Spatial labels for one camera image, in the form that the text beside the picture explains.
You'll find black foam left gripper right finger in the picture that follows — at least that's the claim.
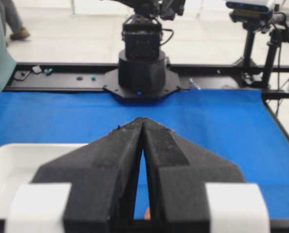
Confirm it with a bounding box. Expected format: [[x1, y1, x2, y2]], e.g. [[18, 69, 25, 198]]
[[140, 117, 271, 233]]

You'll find person leg with shoe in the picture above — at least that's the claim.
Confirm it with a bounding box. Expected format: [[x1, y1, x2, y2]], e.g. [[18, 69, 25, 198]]
[[0, 0, 30, 40]]

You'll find black mounting rail frame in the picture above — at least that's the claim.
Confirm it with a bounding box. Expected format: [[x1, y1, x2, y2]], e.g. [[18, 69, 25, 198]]
[[3, 62, 289, 156]]

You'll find blue white camera on stand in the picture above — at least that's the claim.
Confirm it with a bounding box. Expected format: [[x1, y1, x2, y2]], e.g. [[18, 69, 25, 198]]
[[225, 0, 276, 32]]

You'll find black camera stand pole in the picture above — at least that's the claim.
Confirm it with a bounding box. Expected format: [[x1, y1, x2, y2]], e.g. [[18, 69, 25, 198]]
[[262, 23, 282, 89]]

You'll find white plastic case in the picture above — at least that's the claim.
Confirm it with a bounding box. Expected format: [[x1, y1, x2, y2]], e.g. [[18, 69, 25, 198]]
[[0, 143, 83, 220]]

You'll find blue table mat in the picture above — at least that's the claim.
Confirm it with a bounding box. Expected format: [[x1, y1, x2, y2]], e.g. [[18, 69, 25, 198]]
[[0, 90, 289, 219]]

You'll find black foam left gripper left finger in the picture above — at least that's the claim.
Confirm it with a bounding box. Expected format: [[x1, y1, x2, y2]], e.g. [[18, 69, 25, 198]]
[[7, 117, 144, 233]]

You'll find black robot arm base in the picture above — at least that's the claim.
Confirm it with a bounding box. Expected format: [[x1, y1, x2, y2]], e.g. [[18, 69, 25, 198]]
[[103, 0, 186, 100]]

